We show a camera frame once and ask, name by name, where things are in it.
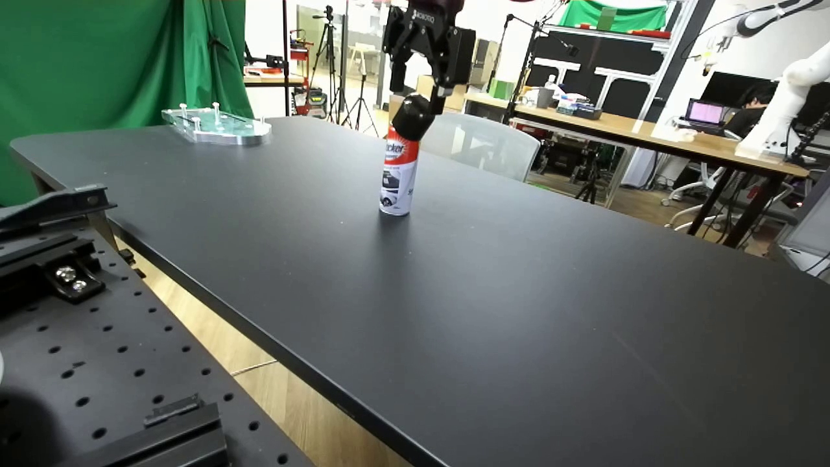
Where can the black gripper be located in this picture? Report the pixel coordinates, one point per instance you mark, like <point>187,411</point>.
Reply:
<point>431,39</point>

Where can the black dome spray tin lid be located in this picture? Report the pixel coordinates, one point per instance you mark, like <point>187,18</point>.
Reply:
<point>413,118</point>

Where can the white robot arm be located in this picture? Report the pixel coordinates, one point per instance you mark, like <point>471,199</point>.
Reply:
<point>781,108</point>

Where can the red white spray tin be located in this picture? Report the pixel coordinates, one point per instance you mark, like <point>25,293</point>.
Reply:
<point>397,178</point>

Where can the tall black tripod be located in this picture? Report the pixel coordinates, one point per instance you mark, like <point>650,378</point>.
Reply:
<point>359,94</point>

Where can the cardboard boxes stack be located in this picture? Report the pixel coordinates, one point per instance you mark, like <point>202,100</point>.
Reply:
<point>483,61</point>

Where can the grey chair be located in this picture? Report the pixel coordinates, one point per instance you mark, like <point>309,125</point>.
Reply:
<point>483,144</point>

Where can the black shelf rack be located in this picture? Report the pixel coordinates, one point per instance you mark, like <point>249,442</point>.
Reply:
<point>606,65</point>

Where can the small black tripod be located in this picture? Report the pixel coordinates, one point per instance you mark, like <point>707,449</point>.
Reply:
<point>592,173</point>

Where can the green cloth on shelf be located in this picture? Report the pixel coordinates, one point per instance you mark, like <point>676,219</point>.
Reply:
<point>611,16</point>

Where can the clear acrylic plate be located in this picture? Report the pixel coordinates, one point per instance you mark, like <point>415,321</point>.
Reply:
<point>213,125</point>

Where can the long wooden desk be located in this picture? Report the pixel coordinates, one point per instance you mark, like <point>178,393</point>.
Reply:
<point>638,130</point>

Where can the open laptop with purple screen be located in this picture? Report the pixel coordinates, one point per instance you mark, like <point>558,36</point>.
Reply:
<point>707,114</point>

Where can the dark monitor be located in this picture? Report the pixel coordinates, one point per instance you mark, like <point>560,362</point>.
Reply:
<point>734,88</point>

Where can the green fabric backdrop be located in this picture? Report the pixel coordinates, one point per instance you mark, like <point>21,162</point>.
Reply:
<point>87,61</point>

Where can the grey panel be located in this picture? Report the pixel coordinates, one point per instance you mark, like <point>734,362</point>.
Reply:
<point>812,230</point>

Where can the black perforated breadboard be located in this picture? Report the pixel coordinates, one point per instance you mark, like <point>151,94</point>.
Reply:
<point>105,365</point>

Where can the black flat metal bar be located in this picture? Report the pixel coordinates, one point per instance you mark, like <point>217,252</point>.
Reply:
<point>165,436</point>

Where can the black metal clamp bracket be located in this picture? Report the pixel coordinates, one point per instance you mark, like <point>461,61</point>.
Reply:
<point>53,208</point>

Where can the black mount block with screws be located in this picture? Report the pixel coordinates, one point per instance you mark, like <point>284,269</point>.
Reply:
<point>61,276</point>

